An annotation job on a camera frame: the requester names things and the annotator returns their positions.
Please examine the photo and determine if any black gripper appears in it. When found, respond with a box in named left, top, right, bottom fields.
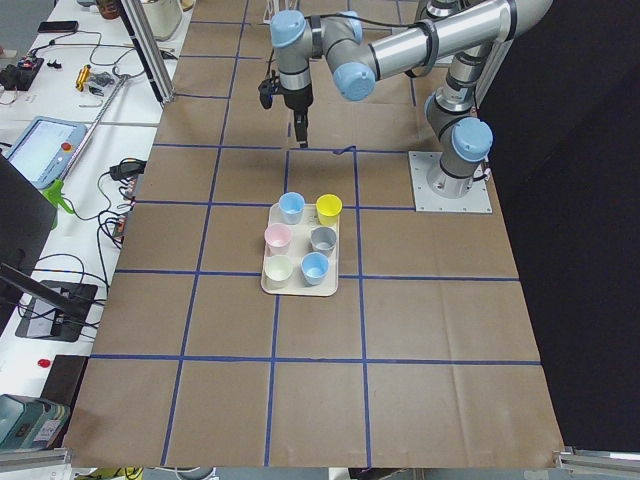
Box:
left=280, top=84, right=313, bottom=148

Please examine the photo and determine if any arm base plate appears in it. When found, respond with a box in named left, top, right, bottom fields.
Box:
left=408, top=151, right=492, bottom=214

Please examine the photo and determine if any cream serving tray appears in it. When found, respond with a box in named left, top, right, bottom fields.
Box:
left=261, top=204, right=340, bottom=297

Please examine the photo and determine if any yellow tool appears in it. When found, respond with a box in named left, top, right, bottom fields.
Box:
left=75, top=64, right=91, bottom=92

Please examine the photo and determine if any cream plastic cup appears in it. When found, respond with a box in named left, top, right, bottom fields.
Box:
left=264, top=255, right=293, bottom=290

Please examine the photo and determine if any grey plastic cup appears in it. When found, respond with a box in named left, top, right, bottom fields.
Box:
left=310, top=226, right=338, bottom=256

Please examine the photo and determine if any black monitor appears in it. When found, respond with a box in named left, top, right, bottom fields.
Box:
left=0, top=152, right=59, bottom=321

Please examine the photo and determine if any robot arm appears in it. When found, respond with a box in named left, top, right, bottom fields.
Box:
left=258, top=0, right=551, bottom=199

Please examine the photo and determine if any teach pendant tablet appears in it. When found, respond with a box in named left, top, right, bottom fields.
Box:
left=7, top=116, right=87, bottom=190

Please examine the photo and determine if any pink plastic cup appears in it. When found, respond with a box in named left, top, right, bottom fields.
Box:
left=264, top=222, right=293, bottom=255

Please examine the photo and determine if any yellow plastic cup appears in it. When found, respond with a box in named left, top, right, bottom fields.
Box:
left=315, top=193, right=343, bottom=226

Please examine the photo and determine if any green spray bottle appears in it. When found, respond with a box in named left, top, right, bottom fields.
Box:
left=42, top=179, right=75, bottom=214

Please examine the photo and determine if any black phone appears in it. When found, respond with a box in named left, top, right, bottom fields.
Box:
left=37, top=20, right=79, bottom=34

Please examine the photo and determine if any aluminium frame post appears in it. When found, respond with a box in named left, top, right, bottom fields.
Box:
left=119, top=0, right=175, bottom=105

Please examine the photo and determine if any light blue plastic cup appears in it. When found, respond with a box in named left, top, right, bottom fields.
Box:
left=278, top=192, right=305, bottom=225

